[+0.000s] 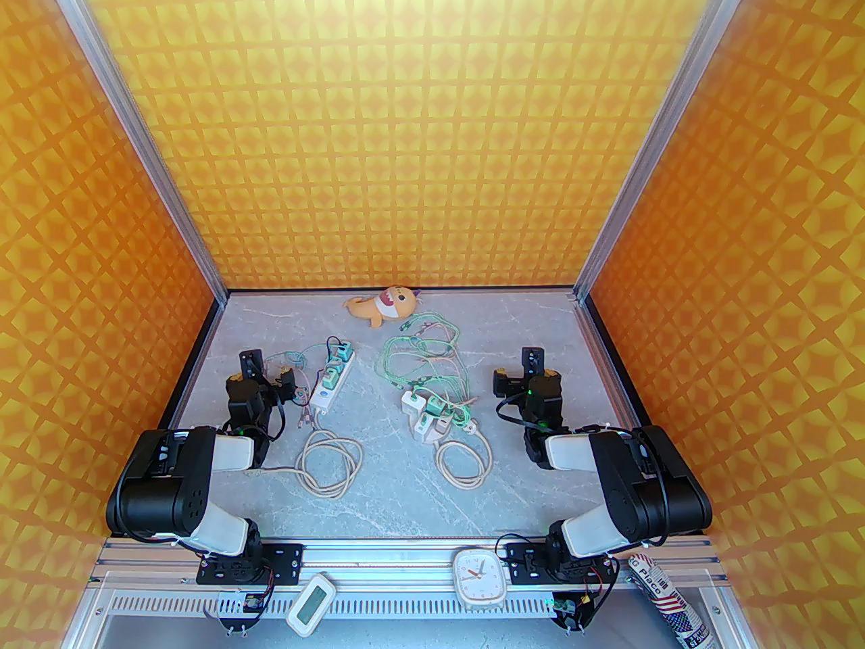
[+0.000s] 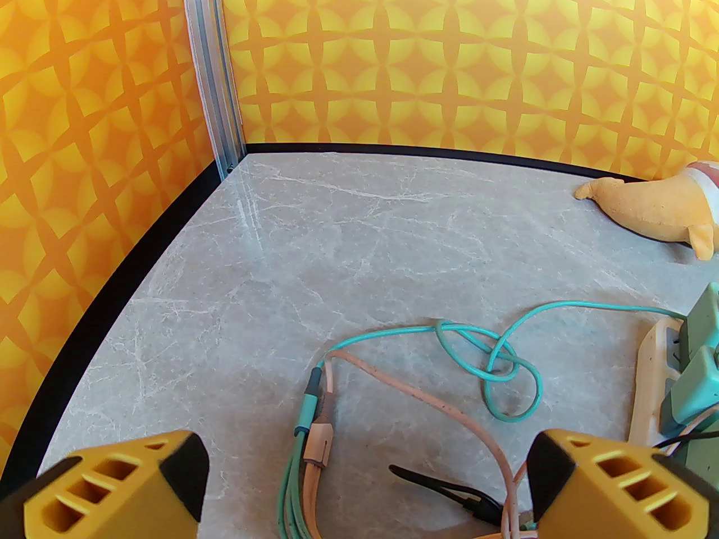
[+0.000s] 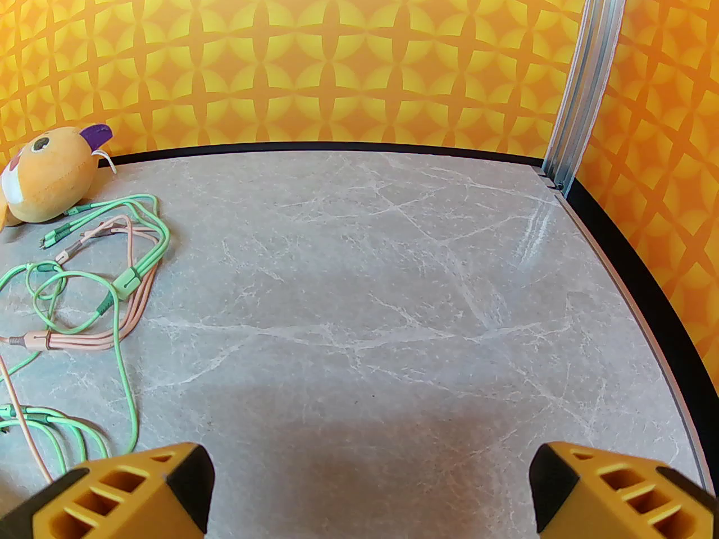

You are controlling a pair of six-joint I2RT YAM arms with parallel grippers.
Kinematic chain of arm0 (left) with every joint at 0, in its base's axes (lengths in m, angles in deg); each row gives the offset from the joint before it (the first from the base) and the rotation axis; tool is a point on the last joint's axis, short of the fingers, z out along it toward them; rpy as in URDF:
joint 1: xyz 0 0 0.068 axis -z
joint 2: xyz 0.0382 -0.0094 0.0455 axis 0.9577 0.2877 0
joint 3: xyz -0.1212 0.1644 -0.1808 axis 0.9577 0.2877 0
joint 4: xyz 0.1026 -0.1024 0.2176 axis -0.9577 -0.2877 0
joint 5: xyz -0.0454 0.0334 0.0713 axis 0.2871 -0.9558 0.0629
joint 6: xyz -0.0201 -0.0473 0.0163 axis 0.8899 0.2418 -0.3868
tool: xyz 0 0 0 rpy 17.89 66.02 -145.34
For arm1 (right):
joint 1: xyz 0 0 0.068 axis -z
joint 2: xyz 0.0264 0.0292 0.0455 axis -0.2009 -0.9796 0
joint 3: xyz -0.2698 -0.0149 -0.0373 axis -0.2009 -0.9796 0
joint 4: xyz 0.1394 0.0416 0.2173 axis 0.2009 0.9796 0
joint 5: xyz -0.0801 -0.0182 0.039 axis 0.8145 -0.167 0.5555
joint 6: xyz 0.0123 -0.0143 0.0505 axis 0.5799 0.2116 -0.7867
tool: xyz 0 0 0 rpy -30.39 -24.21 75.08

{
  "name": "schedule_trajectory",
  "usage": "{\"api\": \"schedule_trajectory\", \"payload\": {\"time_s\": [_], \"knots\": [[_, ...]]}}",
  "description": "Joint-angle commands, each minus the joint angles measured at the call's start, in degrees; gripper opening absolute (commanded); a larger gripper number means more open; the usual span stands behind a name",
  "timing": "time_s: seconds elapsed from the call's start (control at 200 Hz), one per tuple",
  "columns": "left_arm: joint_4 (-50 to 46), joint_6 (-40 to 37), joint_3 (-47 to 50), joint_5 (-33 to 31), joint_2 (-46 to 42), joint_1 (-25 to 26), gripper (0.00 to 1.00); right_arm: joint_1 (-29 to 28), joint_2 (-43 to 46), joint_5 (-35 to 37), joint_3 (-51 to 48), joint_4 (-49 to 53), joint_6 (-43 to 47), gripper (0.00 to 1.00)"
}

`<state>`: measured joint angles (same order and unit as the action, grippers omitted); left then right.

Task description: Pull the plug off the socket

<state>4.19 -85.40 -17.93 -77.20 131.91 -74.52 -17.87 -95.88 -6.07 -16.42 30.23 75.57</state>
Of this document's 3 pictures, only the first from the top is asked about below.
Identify black table edge strip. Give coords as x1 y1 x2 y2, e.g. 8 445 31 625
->
583 298 646 431
159 298 227 431

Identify orange plush toy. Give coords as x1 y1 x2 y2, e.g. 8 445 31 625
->
342 285 422 330

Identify white square clock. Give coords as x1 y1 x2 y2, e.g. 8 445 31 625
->
451 548 509 610

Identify small circuit board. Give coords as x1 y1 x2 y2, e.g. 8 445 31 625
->
549 589 599 633
220 589 268 633

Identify white digital timer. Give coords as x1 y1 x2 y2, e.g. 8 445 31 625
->
285 573 333 635

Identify flag print can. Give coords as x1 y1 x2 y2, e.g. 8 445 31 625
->
627 553 718 649

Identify perforated metal panel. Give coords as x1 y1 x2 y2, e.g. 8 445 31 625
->
101 589 676 623

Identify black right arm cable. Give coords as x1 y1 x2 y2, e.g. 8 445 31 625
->
495 389 676 546

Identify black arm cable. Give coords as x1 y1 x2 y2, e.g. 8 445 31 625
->
108 389 286 556
495 389 676 546

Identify teal cable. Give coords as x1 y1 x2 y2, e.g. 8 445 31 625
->
262 347 325 407

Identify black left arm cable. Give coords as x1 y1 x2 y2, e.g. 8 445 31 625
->
108 389 286 556

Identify beige round socket cord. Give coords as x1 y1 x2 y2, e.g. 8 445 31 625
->
435 418 495 493

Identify light green cable bundle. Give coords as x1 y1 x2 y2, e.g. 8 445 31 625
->
377 311 477 431

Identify beige power strip cord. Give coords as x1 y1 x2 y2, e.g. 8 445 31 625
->
247 408 364 498

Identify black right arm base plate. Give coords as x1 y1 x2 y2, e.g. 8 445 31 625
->
503 542 620 586

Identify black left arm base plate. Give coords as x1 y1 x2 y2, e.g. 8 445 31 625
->
196 542 304 585

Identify aluminium frame rail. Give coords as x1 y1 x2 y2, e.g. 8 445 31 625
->
88 535 731 593

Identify aluminium corner post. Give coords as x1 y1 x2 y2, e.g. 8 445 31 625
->
573 0 763 304
37 0 228 304

